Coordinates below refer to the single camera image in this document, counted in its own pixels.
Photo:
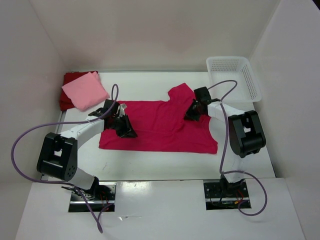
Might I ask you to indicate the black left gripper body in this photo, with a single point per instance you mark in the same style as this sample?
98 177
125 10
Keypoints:
116 121

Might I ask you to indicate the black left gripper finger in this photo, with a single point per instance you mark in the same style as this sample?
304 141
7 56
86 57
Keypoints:
125 122
126 133

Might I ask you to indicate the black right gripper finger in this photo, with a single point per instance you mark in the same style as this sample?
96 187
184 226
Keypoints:
192 116
193 106

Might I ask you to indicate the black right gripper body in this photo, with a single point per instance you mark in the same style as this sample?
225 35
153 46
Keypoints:
199 104

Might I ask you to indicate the magenta t shirt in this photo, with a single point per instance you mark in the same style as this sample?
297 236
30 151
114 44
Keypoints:
161 126

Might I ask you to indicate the pink t shirt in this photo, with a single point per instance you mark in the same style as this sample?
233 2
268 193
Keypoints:
85 92

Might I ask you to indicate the dark red t shirt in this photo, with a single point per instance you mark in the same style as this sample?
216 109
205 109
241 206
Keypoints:
66 82

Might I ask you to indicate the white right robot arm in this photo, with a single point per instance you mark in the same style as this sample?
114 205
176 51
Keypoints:
244 135

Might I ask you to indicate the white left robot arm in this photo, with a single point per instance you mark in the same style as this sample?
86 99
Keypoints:
59 153

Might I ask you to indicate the white plastic laundry basket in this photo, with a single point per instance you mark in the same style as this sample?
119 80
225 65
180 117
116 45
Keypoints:
237 68

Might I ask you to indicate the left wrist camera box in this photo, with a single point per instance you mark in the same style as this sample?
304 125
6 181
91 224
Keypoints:
122 108

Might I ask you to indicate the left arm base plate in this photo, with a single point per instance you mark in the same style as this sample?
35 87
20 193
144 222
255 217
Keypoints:
104 199

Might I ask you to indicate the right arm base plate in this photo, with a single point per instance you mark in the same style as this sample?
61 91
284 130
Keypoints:
220 195

